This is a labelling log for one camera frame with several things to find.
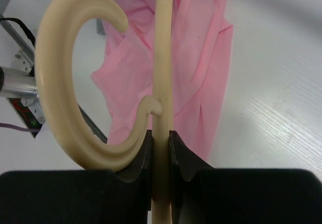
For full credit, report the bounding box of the beige plastic hanger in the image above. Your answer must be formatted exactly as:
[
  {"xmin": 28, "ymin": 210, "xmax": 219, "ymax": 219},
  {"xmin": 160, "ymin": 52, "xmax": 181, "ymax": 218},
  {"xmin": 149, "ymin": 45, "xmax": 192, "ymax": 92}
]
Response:
[{"xmin": 35, "ymin": 0, "xmax": 173, "ymax": 223}]

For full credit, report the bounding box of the pink t shirt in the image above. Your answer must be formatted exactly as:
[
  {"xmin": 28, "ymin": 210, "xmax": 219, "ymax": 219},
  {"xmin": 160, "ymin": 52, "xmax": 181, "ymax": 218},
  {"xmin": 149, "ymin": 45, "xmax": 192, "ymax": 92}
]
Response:
[{"xmin": 91, "ymin": 0, "xmax": 233, "ymax": 160}]

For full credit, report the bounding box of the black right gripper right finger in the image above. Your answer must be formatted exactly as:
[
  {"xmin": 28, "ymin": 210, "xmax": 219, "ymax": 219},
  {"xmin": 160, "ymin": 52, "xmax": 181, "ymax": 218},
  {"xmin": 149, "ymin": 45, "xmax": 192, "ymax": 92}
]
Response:
[{"xmin": 169, "ymin": 131, "xmax": 321, "ymax": 223}]

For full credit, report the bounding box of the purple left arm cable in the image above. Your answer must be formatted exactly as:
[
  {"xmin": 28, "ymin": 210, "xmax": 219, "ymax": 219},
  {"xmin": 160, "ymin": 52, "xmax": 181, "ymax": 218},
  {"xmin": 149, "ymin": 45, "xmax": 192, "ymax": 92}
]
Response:
[{"xmin": 0, "ymin": 123, "xmax": 41, "ymax": 133}]

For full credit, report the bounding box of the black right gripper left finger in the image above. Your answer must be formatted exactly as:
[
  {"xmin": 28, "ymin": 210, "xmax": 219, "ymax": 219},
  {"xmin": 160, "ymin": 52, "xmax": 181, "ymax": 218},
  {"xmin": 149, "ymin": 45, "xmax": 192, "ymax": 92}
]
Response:
[{"xmin": 1, "ymin": 131, "xmax": 152, "ymax": 223}]

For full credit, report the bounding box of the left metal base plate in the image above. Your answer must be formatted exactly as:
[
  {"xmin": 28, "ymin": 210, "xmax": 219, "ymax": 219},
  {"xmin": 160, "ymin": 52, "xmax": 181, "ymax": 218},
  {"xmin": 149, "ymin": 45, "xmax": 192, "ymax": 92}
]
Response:
[{"xmin": 1, "ymin": 16, "xmax": 45, "ymax": 138}]

